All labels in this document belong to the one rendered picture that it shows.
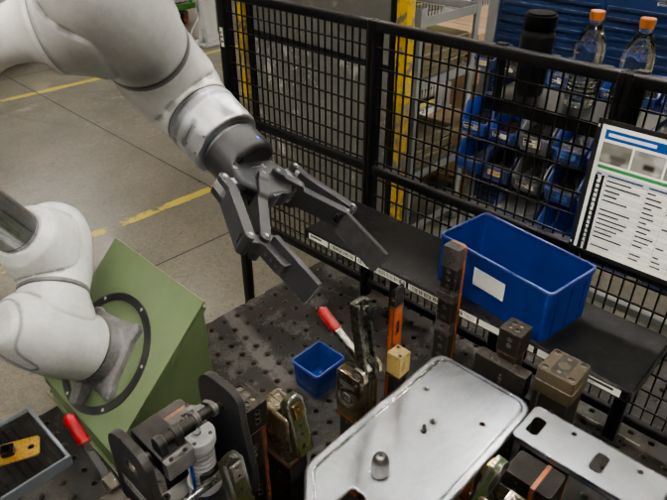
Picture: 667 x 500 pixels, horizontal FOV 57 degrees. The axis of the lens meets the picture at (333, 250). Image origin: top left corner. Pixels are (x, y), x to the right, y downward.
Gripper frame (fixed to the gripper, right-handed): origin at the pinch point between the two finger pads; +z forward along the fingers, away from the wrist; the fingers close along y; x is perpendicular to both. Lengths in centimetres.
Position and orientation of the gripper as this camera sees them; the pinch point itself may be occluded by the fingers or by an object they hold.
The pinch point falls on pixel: (342, 270)
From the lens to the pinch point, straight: 67.0
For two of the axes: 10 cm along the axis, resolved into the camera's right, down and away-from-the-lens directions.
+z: 6.5, 7.1, -2.7
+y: -5.6, 2.1, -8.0
